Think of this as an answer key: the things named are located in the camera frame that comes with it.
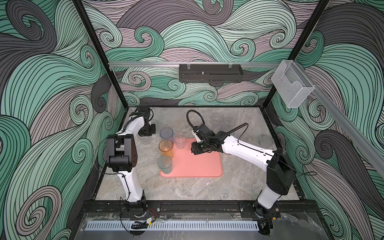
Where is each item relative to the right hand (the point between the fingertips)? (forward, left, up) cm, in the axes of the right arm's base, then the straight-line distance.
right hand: (192, 150), depth 83 cm
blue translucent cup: (+12, +16, +1) cm, 20 cm away
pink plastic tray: (-4, +5, -11) cm, 12 cm away
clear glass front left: (+13, +32, -9) cm, 35 cm away
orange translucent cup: (+9, +18, -11) cm, 23 cm away
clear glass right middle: (+15, -39, -12) cm, 44 cm away
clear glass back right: (+30, -19, -10) cm, 37 cm away
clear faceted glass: (+13, +8, -9) cm, 17 cm away
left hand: (+15, +28, -3) cm, 31 cm away
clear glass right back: (+28, -28, -10) cm, 42 cm away
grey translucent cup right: (+11, -50, -10) cm, 52 cm away
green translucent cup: (-3, +17, -10) cm, 20 cm away
